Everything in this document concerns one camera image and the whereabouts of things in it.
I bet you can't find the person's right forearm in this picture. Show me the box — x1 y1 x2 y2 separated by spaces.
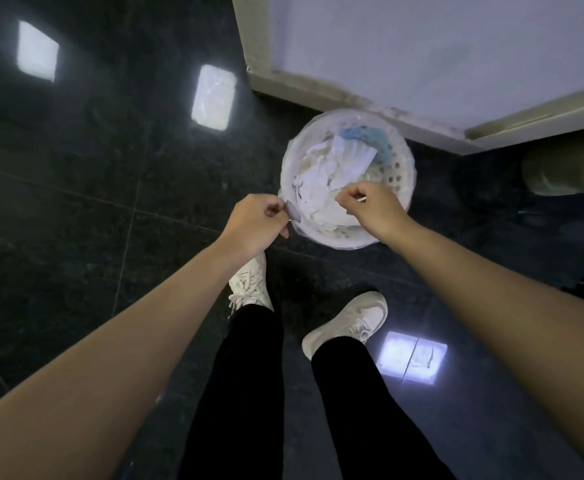
382 221 584 480

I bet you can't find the person's right hand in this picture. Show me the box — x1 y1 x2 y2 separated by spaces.
335 182 419 245

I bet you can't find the person's left black trouser leg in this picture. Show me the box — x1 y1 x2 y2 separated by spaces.
177 304 286 480

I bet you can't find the pale green object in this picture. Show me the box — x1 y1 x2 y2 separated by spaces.
522 140 584 221

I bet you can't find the person's left hand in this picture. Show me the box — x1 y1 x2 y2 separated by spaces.
219 194 291 260

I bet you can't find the person's black trouser leg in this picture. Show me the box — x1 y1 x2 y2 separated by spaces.
177 304 286 480
311 337 456 480

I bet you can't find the person's white sneaker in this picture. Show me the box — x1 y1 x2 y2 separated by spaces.
302 291 388 361
228 251 275 315

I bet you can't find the crumpled white paper waste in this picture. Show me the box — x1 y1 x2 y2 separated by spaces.
292 136 378 229

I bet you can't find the clear plastic bin liner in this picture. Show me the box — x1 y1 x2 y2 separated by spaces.
278 109 417 251

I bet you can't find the blue crumpled waste piece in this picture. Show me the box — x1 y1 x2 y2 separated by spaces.
341 126 393 164

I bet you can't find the person's left forearm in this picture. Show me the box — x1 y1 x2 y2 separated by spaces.
0 234 258 480

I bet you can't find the person's left white sneaker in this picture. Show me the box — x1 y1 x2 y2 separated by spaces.
228 251 275 315

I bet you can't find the person's right white sneaker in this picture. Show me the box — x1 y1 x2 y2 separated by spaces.
302 291 388 361

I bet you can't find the person's right black trouser leg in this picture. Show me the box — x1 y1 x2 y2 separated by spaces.
311 337 456 480

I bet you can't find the white perforated waste basket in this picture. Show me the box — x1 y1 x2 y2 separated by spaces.
281 111 416 248

